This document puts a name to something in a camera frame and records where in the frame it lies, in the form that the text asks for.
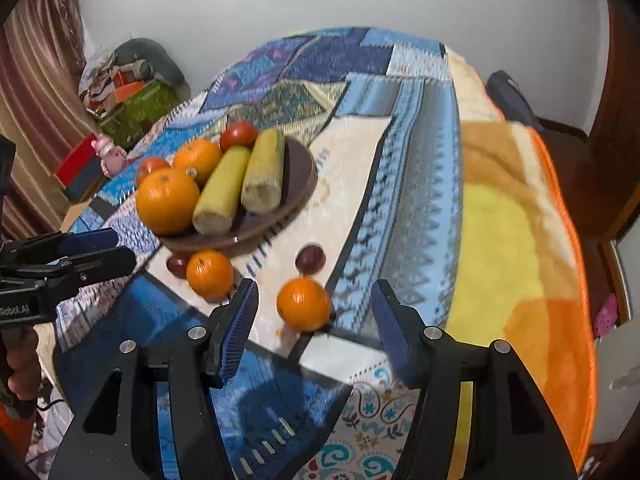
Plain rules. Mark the blue patchwork printed blanket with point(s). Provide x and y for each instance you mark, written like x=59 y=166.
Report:
x=400 y=160

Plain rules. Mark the yellow corn cob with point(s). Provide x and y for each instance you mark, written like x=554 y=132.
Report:
x=263 y=170
x=222 y=190

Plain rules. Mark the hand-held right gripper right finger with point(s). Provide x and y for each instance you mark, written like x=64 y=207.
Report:
x=392 y=330

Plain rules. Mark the pink slipper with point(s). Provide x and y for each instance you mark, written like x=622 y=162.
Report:
x=606 y=315

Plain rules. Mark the dark red jujube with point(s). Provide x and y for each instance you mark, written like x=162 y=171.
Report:
x=176 y=266
x=310 y=258

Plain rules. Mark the small orange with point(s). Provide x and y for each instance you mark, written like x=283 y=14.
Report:
x=303 y=304
x=210 y=272

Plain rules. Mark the red box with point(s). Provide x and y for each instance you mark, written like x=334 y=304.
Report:
x=75 y=160

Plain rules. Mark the dark purple round plate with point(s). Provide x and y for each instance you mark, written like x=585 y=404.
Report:
x=295 y=185

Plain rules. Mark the brown wooden door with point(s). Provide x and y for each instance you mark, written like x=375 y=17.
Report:
x=615 y=110

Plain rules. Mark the striped brown curtain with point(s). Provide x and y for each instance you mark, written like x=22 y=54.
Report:
x=35 y=85

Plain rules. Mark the pink rabbit figure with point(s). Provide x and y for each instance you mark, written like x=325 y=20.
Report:
x=110 y=152

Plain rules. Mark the pile of assorted clutter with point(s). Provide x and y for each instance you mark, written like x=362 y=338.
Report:
x=112 y=82

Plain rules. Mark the white sliding door with hearts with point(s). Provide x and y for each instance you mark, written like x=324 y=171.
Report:
x=620 y=350

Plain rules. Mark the orange yellow fleece blanket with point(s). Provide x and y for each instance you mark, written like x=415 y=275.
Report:
x=515 y=240

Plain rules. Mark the green patterned box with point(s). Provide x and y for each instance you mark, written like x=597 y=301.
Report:
x=140 y=112

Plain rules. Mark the person's left hand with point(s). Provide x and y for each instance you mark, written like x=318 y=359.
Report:
x=25 y=365

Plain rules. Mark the grey plush pillow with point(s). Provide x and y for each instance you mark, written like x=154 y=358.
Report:
x=160 y=57

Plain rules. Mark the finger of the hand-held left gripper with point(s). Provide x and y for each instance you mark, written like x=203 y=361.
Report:
x=107 y=262
x=92 y=240

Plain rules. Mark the dark grey box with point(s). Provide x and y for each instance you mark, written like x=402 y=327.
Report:
x=87 y=182

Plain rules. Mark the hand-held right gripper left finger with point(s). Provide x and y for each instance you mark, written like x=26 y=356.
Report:
x=235 y=335

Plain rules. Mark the large orange with sticker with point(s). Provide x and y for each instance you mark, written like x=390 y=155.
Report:
x=167 y=201

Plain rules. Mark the red tomato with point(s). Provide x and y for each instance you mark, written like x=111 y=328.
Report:
x=239 y=135
x=150 y=166

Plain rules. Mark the dark grey bag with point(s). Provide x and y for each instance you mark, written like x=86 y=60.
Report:
x=512 y=100

